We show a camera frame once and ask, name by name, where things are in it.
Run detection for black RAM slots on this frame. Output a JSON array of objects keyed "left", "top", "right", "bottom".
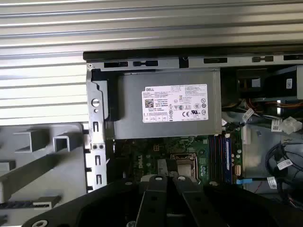
[{"left": 208, "top": 134, "right": 224, "bottom": 185}]

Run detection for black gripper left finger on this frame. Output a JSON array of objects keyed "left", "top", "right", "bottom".
[{"left": 21, "top": 175, "right": 169, "bottom": 227}]

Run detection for white plastic wire connector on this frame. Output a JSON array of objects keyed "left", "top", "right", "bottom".
[{"left": 281, "top": 117, "right": 300, "bottom": 134}]

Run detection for RAM stick with white sticker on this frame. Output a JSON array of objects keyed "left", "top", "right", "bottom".
[{"left": 0, "top": 200, "right": 62, "bottom": 211}]

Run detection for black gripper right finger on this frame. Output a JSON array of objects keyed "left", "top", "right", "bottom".
[{"left": 172, "top": 175, "right": 303, "bottom": 227}]

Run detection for black open PC case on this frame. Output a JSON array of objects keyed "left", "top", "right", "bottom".
[{"left": 82, "top": 44, "right": 303, "bottom": 213}]

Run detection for black wire bundle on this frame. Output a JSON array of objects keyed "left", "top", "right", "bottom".
[{"left": 266, "top": 141, "right": 303, "bottom": 192}]

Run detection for grey plastic parts rack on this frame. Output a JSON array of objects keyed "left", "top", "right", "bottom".
[{"left": 0, "top": 122, "right": 87, "bottom": 227}]

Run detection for orange wires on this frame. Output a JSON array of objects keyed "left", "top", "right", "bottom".
[{"left": 246, "top": 99, "right": 303, "bottom": 112}]

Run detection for CPU socket with silver CPU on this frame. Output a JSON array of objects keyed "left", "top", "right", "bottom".
[{"left": 169, "top": 153, "right": 200, "bottom": 178}]

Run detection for blue RAM stick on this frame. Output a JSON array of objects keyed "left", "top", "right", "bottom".
[{"left": 223, "top": 136, "right": 232, "bottom": 171}]

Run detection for green motherboard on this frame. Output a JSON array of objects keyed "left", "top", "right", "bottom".
[{"left": 111, "top": 132, "right": 244, "bottom": 190}]

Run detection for grey power supply white label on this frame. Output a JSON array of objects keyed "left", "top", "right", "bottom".
[{"left": 105, "top": 68, "right": 223, "bottom": 140}]

